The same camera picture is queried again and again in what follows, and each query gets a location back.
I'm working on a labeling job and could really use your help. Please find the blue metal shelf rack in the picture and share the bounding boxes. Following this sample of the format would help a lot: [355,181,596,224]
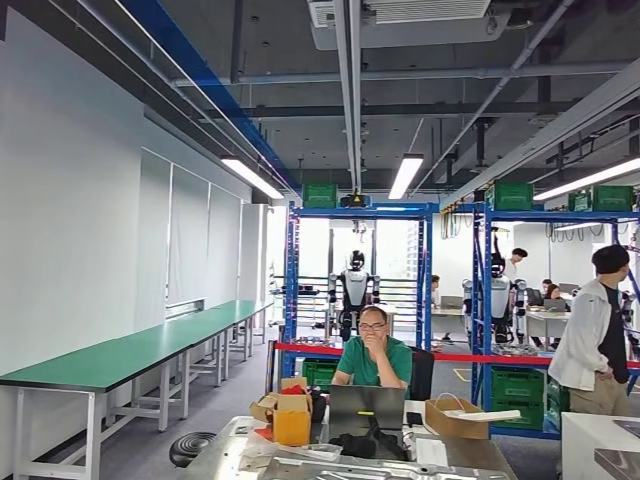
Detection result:
[469,201,640,440]
[281,201,435,380]

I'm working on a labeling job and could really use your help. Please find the green topped workbench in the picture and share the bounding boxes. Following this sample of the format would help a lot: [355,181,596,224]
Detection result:
[0,316,201,480]
[185,299,275,389]

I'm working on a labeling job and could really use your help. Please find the pale workbench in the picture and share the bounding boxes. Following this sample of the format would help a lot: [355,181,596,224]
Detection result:
[181,415,519,480]

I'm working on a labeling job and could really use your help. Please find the long white part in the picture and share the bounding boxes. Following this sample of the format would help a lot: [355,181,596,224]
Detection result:
[442,408,522,425]

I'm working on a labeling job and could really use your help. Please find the white black humanoid robot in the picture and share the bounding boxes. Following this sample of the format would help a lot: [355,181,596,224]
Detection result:
[461,251,529,346]
[327,250,382,343]

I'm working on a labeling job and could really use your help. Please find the ceiling light strip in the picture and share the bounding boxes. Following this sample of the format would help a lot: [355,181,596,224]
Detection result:
[220,156,285,202]
[533,156,640,204]
[387,153,426,202]

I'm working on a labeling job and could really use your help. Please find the grey window railing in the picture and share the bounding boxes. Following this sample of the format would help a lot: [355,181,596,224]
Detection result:
[272,274,421,331]

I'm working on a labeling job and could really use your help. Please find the pale roller blind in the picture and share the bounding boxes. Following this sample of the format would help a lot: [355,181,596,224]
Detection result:
[205,184,242,311]
[134,148,172,331]
[167,163,211,307]

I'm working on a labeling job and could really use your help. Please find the grey laptop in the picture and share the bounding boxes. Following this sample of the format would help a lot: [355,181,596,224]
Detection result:
[327,384,408,443]

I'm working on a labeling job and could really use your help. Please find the open orange cardboard box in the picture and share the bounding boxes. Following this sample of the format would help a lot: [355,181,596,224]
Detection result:
[249,376,315,448]

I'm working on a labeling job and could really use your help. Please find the black office chair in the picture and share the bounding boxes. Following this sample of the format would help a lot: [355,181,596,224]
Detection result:
[408,347,436,403]

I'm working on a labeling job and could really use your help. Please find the long red barrier belt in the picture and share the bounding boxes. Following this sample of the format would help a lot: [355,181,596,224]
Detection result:
[273,341,640,372]

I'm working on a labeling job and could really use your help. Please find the clear plastic bag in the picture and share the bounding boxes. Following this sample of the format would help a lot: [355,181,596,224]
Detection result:
[238,437,344,474]

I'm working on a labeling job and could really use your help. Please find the blue ceiling beam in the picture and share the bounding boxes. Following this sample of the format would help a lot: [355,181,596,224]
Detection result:
[115,0,302,195]

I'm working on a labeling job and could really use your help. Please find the white paper sheet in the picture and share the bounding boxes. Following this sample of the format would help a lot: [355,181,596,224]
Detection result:
[415,437,450,469]

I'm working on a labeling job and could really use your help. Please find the shallow cardboard box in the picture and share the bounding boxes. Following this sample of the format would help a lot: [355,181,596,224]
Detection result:
[424,395,491,441]

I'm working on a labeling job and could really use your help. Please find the black ribbed round stool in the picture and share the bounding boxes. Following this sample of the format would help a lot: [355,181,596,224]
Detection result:
[168,431,217,470]

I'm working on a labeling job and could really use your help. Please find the white desk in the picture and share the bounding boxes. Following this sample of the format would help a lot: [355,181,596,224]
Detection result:
[524,309,572,350]

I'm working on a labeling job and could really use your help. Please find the white table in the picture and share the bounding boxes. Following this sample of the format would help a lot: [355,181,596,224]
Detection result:
[561,411,640,480]

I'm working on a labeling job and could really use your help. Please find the white wall column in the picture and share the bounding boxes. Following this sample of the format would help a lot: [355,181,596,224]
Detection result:
[238,201,269,304]

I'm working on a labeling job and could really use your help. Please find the black belt post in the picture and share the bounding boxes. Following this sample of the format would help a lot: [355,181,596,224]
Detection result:
[264,339,278,396]

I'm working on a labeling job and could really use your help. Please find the double grey ceiling rail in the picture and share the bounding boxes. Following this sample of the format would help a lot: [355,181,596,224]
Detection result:
[333,0,364,195]

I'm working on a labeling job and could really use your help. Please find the coloured hanging cables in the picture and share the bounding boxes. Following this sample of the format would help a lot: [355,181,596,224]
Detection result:
[440,209,467,241]

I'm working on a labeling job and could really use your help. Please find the grey sill rail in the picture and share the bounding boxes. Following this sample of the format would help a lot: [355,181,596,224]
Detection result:
[165,298,207,321]

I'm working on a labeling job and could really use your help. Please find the wide grey ceiling rail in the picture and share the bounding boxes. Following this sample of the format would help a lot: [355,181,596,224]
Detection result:
[438,58,640,211]

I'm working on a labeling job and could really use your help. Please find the black hanging cable loops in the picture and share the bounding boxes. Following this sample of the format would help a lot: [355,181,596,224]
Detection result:
[545,223,607,244]

